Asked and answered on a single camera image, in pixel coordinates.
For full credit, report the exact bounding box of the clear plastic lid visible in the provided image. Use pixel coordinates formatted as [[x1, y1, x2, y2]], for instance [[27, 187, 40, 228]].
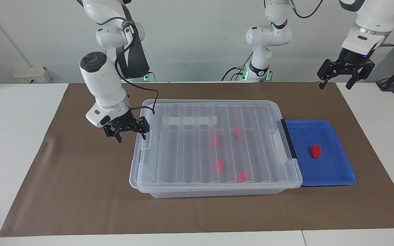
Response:
[[129, 99, 303, 190]]

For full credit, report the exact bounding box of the blue plastic tray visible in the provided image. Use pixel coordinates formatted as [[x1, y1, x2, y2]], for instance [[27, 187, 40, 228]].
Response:
[[284, 120, 358, 187]]

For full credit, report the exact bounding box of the clear plastic storage box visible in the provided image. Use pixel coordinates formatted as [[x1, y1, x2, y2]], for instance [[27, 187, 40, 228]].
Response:
[[136, 102, 302, 199]]

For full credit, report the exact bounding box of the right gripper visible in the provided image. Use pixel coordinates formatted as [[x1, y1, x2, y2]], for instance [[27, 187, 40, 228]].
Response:
[[103, 110, 150, 143]]

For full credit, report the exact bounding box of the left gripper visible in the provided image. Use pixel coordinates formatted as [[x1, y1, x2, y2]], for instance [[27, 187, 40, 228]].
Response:
[[317, 47, 376, 91]]

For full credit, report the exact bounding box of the white wall socket box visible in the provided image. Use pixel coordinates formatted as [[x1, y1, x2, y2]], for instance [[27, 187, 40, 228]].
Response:
[[14, 66, 53, 84]]

